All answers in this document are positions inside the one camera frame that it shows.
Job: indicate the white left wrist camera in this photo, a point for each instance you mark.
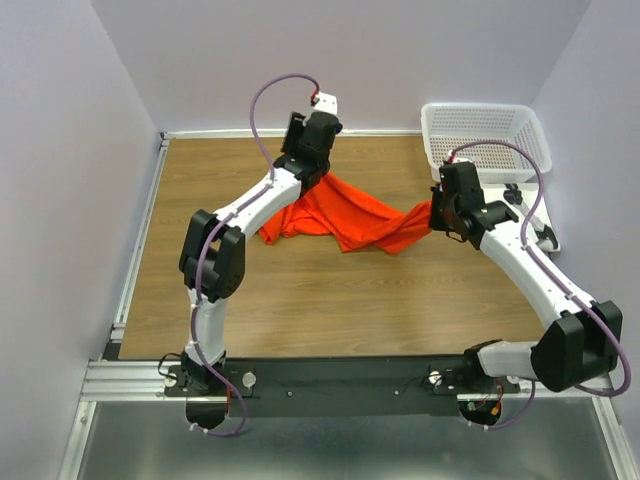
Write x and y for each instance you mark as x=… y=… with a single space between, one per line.
x=324 y=102

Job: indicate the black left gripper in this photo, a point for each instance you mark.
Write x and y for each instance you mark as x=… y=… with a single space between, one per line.
x=294 y=130

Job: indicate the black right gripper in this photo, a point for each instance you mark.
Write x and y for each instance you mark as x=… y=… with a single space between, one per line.
x=435 y=220

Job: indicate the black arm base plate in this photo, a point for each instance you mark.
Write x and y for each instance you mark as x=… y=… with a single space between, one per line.
x=248 y=389

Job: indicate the aluminium front frame rail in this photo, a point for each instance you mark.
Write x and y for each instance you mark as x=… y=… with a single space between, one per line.
x=139 y=381

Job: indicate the orange t shirt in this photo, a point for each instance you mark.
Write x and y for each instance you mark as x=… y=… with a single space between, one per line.
x=356 y=220

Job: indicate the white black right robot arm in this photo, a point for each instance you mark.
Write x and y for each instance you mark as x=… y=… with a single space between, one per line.
x=580 y=334

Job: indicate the white plastic mesh basket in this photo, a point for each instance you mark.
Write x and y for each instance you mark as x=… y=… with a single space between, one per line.
x=448 y=125

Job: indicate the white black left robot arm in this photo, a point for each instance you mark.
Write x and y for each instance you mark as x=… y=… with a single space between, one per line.
x=213 y=257

